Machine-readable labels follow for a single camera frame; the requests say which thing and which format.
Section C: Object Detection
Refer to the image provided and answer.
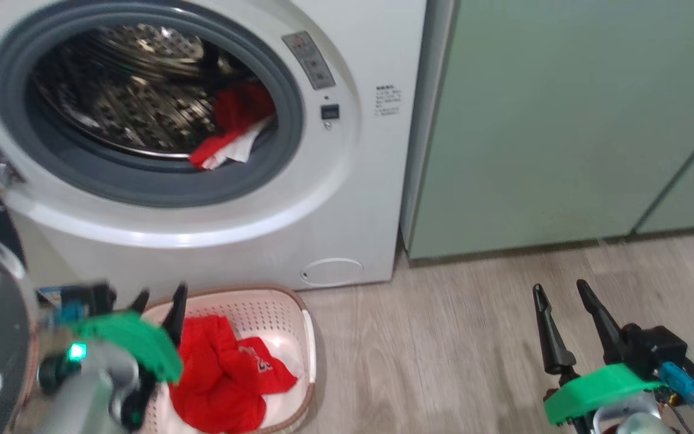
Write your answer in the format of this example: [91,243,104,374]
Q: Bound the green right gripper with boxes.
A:
[532,279,664,427]

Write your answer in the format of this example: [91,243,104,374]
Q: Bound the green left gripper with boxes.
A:
[67,281,189,384]

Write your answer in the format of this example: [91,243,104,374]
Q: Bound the red shorts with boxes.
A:
[169,314,299,434]

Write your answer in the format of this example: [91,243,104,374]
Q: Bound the red and white shirt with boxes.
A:
[189,81,277,171]

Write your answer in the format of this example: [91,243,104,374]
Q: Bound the cream perforated laundry basket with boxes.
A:
[139,285,318,434]

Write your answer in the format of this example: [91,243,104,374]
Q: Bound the white front-load washing machine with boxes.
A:
[0,0,428,303]

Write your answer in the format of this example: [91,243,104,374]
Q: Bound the blue energy label sticker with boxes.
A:
[36,286,63,309]

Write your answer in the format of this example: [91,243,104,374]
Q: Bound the wide pale green cabinet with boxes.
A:
[401,0,694,261]

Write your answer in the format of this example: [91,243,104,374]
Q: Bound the grey washer instruction sticker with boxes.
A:
[281,31,336,90]

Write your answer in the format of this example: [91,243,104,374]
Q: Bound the black text warning label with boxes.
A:
[374,85,404,117]

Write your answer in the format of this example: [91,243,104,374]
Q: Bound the blue left cable connector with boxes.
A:
[57,301,86,327]

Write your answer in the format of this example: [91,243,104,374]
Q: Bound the blue cable connector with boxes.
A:
[660,361,694,411]
[57,301,86,327]

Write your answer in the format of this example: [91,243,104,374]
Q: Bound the blue right cable connector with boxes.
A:
[660,361,694,411]

